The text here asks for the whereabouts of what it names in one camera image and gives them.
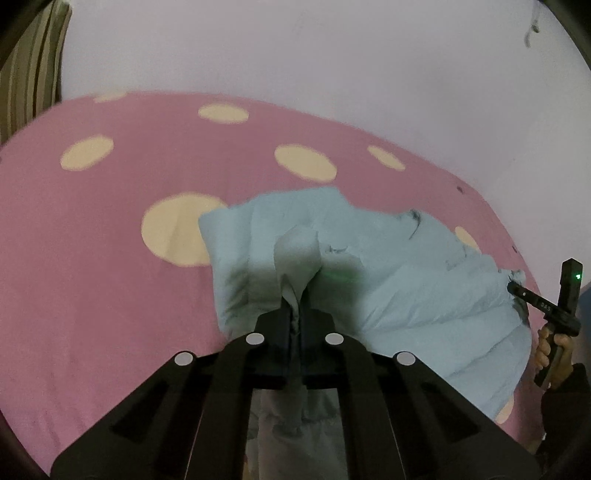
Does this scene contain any light blue puffer jacket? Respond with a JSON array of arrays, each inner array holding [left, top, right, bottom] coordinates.
[[198, 187, 540, 479]]

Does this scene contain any person's right hand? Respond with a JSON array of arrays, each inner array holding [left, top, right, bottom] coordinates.
[[534, 324, 574, 389]]

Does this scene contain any pink bedsheet with cream dots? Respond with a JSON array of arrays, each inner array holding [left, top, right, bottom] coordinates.
[[1, 92, 526, 471]]

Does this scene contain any striped green brown pillow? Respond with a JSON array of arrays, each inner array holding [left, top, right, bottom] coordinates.
[[1, 0, 73, 143]]

